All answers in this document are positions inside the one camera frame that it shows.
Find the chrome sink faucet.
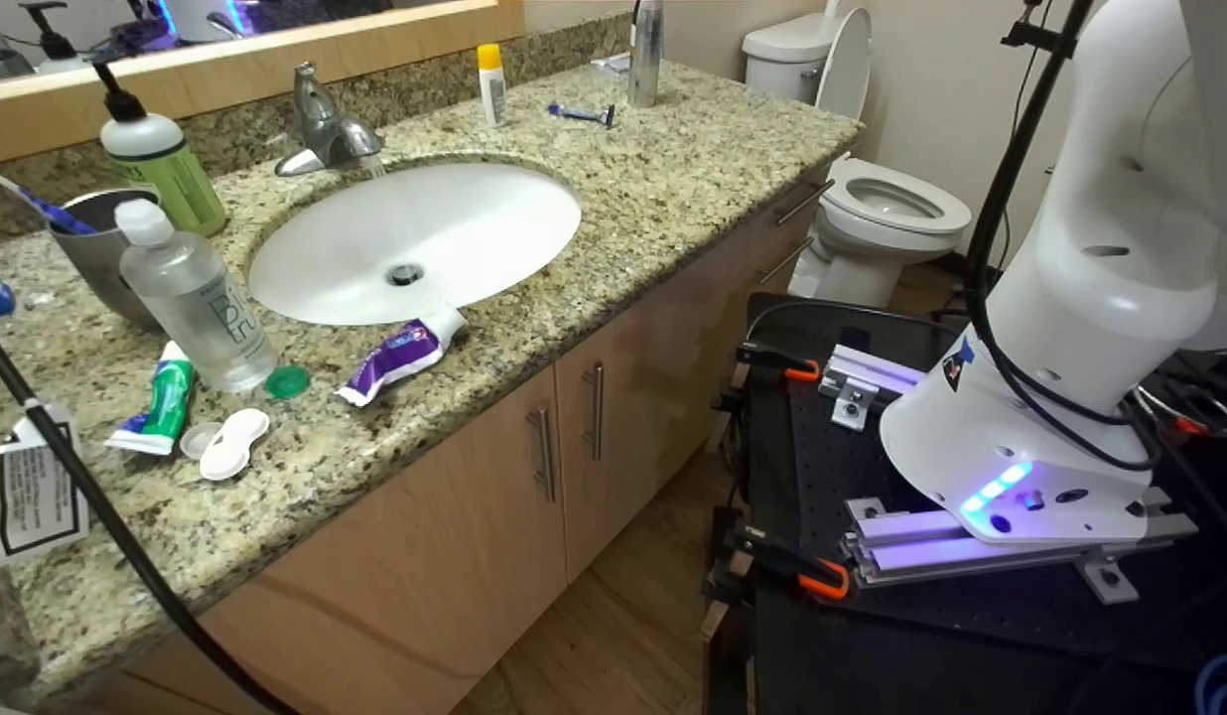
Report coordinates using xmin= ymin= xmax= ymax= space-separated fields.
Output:
xmin=271 ymin=57 xmax=391 ymax=181

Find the black clamp with orange grip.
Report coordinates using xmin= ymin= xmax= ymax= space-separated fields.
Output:
xmin=715 ymin=525 xmax=860 ymax=606
xmin=735 ymin=336 xmax=825 ymax=392

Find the white oval sink basin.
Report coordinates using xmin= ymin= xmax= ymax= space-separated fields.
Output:
xmin=247 ymin=155 xmax=588 ymax=328

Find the purple toothpaste tube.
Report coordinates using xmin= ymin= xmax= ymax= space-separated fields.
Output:
xmin=334 ymin=308 xmax=474 ymax=413

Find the wooden vanity cabinet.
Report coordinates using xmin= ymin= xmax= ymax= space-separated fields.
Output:
xmin=107 ymin=164 xmax=860 ymax=715

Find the blue razor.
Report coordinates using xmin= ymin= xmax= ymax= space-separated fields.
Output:
xmin=543 ymin=98 xmax=620 ymax=130

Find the white bottle with yellow cap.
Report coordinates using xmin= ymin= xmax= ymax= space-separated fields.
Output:
xmin=474 ymin=41 xmax=512 ymax=130

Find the silver metal bottle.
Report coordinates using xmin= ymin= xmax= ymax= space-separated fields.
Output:
xmin=624 ymin=0 xmax=666 ymax=112

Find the white toilet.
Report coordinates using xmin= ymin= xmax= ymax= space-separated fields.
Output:
xmin=738 ymin=8 xmax=979 ymax=308

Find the small green cap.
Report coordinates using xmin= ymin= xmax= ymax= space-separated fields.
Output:
xmin=261 ymin=361 xmax=316 ymax=405

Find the white floss container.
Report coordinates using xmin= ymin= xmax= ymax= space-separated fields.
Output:
xmin=195 ymin=405 xmax=279 ymax=483

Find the black robot table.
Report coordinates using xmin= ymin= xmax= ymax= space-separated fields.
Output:
xmin=709 ymin=288 xmax=1227 ymax=715

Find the clear bottle with white cap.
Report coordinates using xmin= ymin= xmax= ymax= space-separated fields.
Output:
xmin=113 ymin=194 xmax=281 ymax=401

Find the clear round lid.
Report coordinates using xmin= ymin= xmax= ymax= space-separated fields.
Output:
xmin=175 ymin=418 xmax=227 ymax=466

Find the green toothpaste tube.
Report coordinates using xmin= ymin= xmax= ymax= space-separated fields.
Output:
xmin=104 ymin=336 xmax=203 ymax=459

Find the wood framed mirror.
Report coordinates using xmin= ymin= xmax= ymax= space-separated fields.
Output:
xmin=0 ymin=0 xmax=529 ymax=171

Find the green pump soap bottle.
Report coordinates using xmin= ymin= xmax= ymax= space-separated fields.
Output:
xmin=88 ymin=57 xmax=236 ymax=242

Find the grey metal cup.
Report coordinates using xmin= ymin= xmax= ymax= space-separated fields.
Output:
xmin=50 ymin=181 xmax=166 ymax=334

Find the blue toothbrush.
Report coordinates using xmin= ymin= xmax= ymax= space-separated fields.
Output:
xmin=0 ymin=159 xmax=104 ymax=237

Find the metal cabinet door handle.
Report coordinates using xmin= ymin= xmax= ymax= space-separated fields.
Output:
xmin=523 ymin=396 xmax=566 ymax=508
xmin=582 ymin=355 xmax=611 ymax=469

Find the metal drawer handle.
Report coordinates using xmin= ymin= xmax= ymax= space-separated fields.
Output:
xmin=766 ymin=180 xmax=825 ymax=232

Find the aluminium mounting rail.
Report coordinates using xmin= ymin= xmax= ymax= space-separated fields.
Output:
xmin=819 ymin=340 xmax=930 ymax=437
xmin=842 ymin=494 xmax=1201 ymax=612

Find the thick black camera cable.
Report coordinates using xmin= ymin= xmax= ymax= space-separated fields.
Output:
xmin=0 ymin=312 xmax=305 ymax=715

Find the black bracket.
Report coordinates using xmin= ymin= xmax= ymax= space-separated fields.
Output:
xmin=997 ymin=12 xmax=1081 ymax=58

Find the white paper cable tag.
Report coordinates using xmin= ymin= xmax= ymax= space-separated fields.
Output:
xmin=0 ymin=401 xmax=88 ymax=572

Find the blue cable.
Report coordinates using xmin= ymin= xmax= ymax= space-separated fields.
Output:
xmin=1192 ymin=647 xmax=1227 ymax=715

